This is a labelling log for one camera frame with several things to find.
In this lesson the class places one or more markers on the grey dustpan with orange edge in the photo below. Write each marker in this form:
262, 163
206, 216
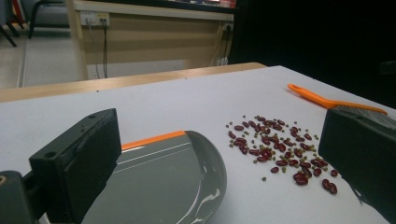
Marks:
162, 180

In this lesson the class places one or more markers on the black chair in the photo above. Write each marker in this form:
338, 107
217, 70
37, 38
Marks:
34, 15

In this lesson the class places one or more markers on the white power strip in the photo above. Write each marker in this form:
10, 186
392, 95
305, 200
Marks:
93, 18

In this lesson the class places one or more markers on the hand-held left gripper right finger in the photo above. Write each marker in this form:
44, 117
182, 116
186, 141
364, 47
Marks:
364, 158

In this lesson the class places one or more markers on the orange brush with grey bristles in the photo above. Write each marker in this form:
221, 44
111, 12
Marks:
314, 99

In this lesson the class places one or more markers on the white table sheet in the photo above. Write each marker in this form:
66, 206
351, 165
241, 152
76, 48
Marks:
193, 105

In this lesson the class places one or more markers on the wooden table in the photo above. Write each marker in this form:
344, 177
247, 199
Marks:
124, 81

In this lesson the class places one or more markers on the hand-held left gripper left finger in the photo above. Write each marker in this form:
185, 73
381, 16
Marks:
77, 165

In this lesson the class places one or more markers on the pile of red and green beans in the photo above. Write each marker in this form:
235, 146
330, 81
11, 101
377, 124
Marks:
280, 149

